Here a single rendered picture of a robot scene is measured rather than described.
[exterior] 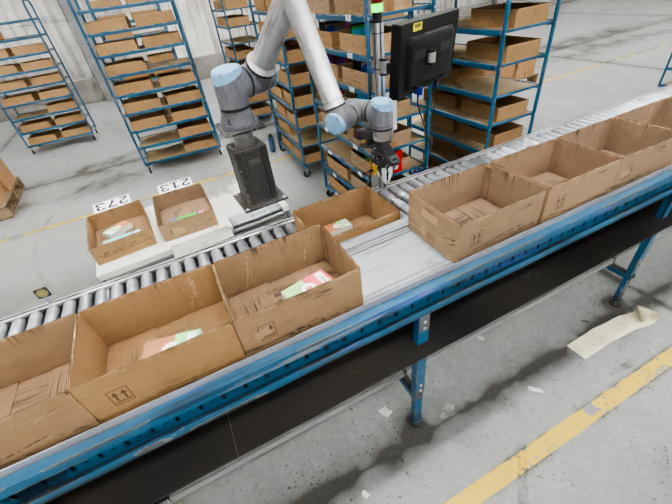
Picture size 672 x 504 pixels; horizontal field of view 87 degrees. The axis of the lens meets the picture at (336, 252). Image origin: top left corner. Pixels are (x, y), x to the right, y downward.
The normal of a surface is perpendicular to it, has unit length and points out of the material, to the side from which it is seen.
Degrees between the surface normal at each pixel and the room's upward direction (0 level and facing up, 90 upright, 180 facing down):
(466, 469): 0
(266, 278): 89
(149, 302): 90
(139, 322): 89
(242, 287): 90
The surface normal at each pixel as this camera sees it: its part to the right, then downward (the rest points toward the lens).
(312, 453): -0.11, -0.78
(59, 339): 0.43, 0.51
